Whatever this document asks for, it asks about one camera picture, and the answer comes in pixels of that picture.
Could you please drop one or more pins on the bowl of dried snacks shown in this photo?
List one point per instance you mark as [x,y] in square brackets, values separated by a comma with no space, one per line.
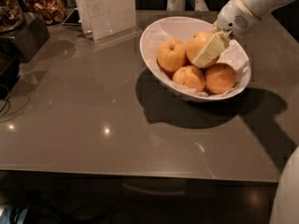
[52,11]

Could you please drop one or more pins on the clear acrylic sign holder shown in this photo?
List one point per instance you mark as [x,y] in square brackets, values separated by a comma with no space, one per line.
[108,21]

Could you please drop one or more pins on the orange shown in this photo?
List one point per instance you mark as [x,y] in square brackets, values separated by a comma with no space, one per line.
[220,78]
[191,77]
[195,44]
[171,55]

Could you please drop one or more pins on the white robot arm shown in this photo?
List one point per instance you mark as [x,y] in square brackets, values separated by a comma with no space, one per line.
[261,7]

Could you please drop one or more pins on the white oval bowl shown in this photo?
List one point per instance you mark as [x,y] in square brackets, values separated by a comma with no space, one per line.
[149,41]

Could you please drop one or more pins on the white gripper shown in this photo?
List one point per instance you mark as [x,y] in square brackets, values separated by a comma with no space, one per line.
[235,19]

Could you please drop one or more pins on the black smartphone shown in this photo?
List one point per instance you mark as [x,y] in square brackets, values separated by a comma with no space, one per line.
[73,19]

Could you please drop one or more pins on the white paper bowl liner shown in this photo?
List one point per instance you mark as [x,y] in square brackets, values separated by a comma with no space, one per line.
[236,55]

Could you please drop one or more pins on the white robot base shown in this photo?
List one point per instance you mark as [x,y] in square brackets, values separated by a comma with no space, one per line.
[286,204]

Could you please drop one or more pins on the black box stand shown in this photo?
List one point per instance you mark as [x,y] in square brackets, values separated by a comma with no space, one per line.
[26,40]

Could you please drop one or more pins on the black device at left edge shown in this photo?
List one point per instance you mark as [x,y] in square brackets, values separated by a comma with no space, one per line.
[9,70]

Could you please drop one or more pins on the glass jar of dried snacks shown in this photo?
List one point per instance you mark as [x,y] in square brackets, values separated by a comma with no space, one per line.
[11,15]

